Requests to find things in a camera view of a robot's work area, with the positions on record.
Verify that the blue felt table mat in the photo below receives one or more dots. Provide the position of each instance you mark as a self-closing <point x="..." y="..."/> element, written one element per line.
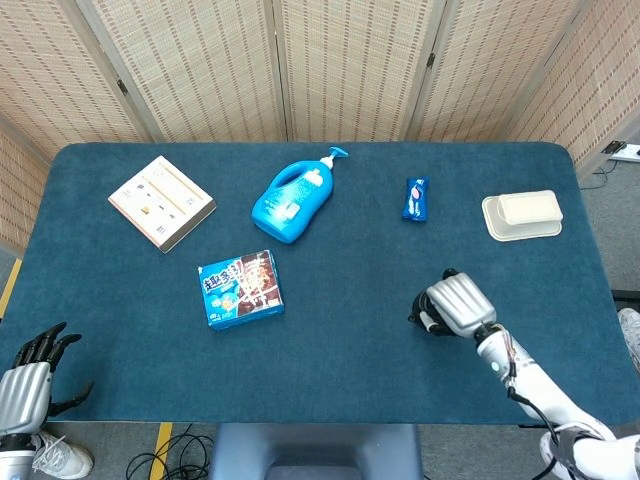
<point x="325" y="360"/>

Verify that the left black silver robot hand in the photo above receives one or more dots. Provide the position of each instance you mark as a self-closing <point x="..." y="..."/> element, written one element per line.
<point x="20" y="395"/>

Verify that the small black kettle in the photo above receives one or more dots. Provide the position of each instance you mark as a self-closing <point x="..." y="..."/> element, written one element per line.
<point x="419" y="306"/>

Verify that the black table foot bar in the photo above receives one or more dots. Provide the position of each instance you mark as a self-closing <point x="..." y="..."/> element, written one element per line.
<point x="627" y="295"/>

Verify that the white grey sneaker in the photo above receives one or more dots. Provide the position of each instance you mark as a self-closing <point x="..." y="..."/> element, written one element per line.
<point x="631" y="330"/>

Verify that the black table control panel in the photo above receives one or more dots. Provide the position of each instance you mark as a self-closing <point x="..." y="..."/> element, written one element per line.
<point x="530" y="426"/>

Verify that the blue cookie snack packet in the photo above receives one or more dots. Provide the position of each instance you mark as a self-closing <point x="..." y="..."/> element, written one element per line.
<point x="415" y="200"/>

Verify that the woven folding screen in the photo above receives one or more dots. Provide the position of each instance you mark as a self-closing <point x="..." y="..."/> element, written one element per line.
<point x="350" y="65"/>

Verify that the yellow floor tape strip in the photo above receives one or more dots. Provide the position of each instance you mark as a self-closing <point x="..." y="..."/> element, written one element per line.
<point x="161" y="450"/>
<point x="10" y="282"/>

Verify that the cream lidded food container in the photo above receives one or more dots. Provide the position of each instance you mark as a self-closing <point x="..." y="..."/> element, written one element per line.
<point x="525" y="207"/>

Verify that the white laced sneaker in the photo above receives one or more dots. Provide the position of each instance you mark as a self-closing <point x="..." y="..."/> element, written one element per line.
<point x="65" y="457"/>

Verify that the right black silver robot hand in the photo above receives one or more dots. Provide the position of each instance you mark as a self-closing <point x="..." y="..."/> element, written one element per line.
<point x="460" y="302"/>

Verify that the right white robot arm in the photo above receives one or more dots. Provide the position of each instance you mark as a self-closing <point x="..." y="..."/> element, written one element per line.
<point x="530" y="380"/>

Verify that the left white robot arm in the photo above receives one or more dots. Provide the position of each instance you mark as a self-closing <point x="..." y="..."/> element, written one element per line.
<point x="12" y="457"/>

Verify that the white power strip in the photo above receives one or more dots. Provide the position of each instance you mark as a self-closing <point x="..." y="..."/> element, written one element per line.
<point x="627" y="152"/>

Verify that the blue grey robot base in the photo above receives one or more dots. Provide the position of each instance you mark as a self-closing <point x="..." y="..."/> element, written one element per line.
<point x="315" y="450"/>

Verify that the blue chocolate cookie box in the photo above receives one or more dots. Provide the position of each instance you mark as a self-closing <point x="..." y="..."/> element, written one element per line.
<point x="240" y="290"/>

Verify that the blue detergent pump bottle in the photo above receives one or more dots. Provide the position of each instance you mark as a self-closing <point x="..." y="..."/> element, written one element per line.
<point x="290" y="200"/>

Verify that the flat white cardboard box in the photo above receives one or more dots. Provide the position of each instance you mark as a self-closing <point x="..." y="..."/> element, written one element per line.
<point x="160" y="200"/>

